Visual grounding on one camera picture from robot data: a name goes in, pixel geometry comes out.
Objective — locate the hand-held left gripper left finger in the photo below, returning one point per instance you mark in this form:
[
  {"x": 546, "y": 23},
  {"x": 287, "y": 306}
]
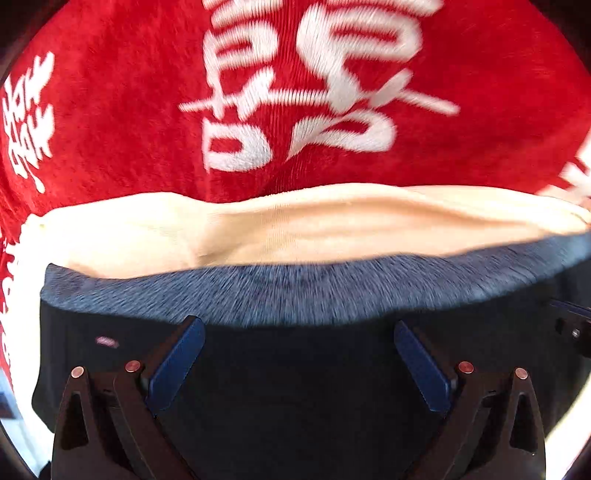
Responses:
[{"x": 178, "y": 364}]

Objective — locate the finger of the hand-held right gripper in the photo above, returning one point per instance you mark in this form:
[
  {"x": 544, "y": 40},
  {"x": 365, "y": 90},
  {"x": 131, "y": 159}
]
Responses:
[{"x": 572, "y": 323}]

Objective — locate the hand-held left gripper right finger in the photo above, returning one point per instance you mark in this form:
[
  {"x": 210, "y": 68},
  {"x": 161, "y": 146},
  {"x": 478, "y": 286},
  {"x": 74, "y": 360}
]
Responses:
[{"x": 422, "y": 369}]

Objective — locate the red printed blanket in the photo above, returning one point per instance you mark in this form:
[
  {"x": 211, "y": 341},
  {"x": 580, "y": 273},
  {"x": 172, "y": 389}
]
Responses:
[{"x": 295, "y": 92}]

